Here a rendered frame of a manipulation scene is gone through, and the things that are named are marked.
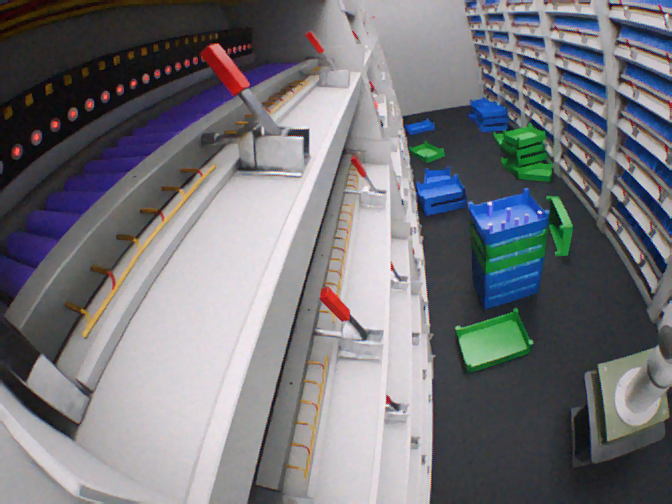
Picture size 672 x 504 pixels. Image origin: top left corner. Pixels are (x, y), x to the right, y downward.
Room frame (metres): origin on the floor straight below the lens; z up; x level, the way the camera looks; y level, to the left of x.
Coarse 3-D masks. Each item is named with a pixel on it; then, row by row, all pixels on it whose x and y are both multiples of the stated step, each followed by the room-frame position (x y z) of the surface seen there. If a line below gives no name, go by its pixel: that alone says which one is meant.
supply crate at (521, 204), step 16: (528, 192) 0.88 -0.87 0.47; (480, 208) 0.95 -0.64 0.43; (496, 208) 0.93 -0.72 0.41; (512, 208) 0.90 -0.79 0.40; (528, 208) 0.85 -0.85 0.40; (480, 224) 0.89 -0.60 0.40; (496, 224) 0.85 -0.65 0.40; (512, 224) 0.81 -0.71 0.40; (528, 224) 0.73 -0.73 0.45; (544, 224) 0.71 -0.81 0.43; (496, 240) 0.76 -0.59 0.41
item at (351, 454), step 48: (384, 144) 0.57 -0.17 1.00; (336, 240) 0.35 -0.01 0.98; (384, 240) 0.34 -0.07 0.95; (336, 288) 0.27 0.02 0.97; (384, 288) 0.26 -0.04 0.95; (384, 336) 0.19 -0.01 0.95; (336, 384) 0.15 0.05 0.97; (384, 384) 0.14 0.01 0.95; (336, 432) 0.11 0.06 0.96; (288, 480) 0.07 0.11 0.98; (336, 480) 0.06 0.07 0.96
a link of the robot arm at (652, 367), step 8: (656, 352) 0.01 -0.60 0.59; (648, 360) 0.01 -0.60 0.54; (656, 360) -0.01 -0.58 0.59; (664, 360) -0.03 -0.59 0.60; (648, 368) 0.00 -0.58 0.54; (656, 368) -0.02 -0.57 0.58; (664, 368) -0.04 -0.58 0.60; (656, 376) -0.04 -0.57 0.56; (664, 376) -0.06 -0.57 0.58; (656, 384) -0.06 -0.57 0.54; (664, 384) -0.08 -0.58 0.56
